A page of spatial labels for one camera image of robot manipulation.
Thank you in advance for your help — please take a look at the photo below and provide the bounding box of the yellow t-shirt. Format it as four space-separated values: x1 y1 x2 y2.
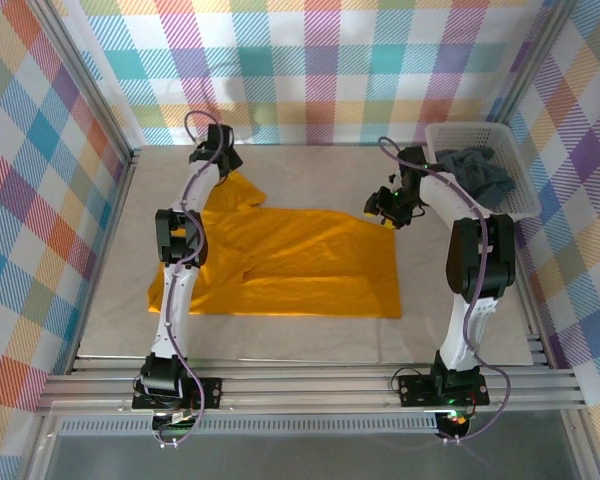
146 172 404 321

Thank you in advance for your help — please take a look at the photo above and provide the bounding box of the blue-grey t-shirt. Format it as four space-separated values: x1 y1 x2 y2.
437 146 515 209

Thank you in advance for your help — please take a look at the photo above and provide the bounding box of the white plastic mesh basket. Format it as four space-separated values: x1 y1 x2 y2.
424 122 540 221

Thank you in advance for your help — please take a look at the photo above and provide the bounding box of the grey metal panel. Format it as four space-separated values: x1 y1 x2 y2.
44 430 581 480

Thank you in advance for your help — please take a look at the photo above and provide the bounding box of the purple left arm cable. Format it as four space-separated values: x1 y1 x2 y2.
152 110 234 449

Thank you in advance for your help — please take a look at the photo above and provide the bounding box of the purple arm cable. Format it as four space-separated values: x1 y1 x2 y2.
378 137 511 445
152 110 234 449

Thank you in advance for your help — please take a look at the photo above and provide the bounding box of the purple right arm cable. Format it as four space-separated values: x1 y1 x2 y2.
378 137 511 445

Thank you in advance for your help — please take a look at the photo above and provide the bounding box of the aluminium frame side rail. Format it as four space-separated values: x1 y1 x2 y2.
69 147 144 376
499 219 554 371

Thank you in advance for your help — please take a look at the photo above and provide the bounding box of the aluminium frame post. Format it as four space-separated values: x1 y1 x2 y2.
487 0 579 126
27 0 144 171

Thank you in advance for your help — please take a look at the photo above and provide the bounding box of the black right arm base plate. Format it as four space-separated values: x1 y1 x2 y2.
397 373 491 407

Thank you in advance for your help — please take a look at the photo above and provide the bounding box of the aluminium mounting rail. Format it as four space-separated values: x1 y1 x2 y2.
34 367 589 416

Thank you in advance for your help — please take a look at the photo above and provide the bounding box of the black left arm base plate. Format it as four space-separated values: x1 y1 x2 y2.
131 377 224 411

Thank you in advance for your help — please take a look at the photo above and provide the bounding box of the grey slotted cable duct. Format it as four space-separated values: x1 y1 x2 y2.
54 417 441 436

